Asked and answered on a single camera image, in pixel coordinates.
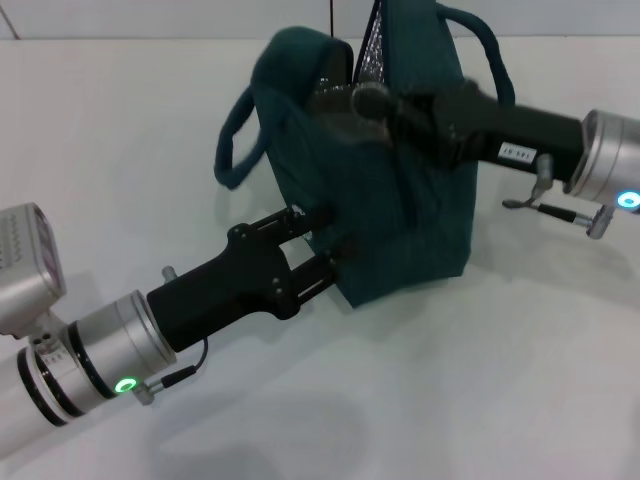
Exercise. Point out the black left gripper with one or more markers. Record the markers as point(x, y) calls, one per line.
point(225, 290)

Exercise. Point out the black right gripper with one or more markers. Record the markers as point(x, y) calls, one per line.
point(515, 130)

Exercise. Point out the dark teal insulated lunch bag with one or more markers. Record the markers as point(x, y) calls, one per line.
point(390, 225)

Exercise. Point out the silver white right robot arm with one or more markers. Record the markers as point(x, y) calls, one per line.
point(605, 150)

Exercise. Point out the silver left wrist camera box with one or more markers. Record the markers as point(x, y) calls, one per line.
point(25, 280)

